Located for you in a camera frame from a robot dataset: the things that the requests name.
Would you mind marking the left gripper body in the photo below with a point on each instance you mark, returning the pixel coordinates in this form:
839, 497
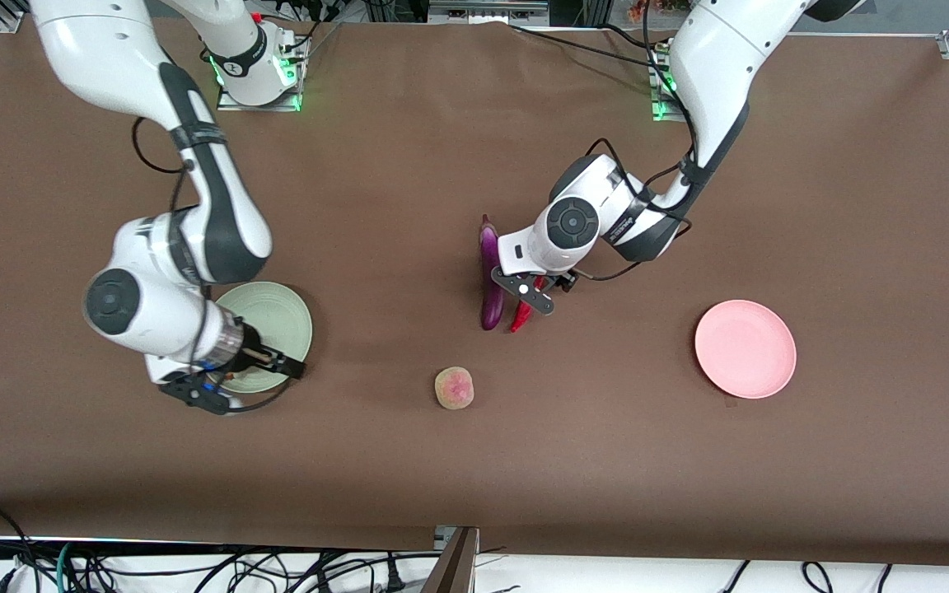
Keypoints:
563, 282

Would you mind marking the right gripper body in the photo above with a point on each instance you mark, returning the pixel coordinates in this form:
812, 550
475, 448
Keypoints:
259, 355

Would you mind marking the purple eggplant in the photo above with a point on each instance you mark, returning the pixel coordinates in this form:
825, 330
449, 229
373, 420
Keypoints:
488, 309

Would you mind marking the red chili pepper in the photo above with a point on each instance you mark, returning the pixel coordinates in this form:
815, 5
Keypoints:
520, 319

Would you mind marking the pink yellow peach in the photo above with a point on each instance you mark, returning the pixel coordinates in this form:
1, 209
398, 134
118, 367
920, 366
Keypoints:
454, 388

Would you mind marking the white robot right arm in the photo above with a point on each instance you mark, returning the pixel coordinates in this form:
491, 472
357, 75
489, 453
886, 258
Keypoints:
112, 49

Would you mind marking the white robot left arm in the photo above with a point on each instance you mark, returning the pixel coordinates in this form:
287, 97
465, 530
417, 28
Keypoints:
713, 58

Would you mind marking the light green plate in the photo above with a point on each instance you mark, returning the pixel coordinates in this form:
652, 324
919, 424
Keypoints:
285, 317

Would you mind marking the brown tablecloth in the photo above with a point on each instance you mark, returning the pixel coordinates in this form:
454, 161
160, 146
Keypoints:
474, 461

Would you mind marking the grey metal box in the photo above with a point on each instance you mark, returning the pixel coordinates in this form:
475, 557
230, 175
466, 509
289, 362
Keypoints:
483, 12

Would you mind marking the pink plate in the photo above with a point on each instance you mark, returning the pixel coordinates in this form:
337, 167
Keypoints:
745, 349

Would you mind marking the orange red background object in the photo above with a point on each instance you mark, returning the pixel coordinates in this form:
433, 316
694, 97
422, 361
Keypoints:
647, 8

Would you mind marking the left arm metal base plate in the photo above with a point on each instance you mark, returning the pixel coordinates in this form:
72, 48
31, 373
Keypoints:
661, 111

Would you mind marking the grey metal post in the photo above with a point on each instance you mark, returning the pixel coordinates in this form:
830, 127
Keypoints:
454, 568

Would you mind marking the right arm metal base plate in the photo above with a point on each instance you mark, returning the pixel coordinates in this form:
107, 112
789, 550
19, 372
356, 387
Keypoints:
231, 103

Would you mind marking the small aluminium frame bracket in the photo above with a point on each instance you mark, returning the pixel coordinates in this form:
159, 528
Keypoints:
11, 21

